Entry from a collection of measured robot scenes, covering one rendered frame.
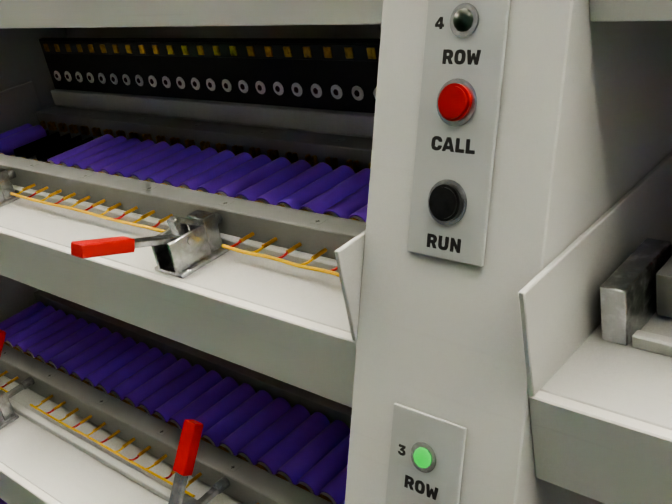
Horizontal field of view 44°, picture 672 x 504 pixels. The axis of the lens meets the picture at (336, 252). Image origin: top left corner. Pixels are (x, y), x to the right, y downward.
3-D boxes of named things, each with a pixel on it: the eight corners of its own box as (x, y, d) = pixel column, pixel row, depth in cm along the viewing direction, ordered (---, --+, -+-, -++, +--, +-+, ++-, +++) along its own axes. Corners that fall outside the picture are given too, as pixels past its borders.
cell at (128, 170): (191, 164, 70) (129, 194, 66) (177, 162, 71) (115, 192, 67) (185, 143, 69) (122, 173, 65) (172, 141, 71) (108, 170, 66)
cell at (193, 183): (258, 174, 65) (195, 208, 61) (242, 172, 66) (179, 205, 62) (253, 152, 64) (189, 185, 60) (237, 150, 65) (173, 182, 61)
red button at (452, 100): (465, 122, 35) (469, 83, 35) (434, 120, 36) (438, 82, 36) (478, 123, 36) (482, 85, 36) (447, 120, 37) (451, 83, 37)
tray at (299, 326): (370, 416, 43) (338, 251, 39) (-107, 235, 82) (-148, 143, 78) (558, 247, 56) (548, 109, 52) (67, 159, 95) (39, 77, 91)
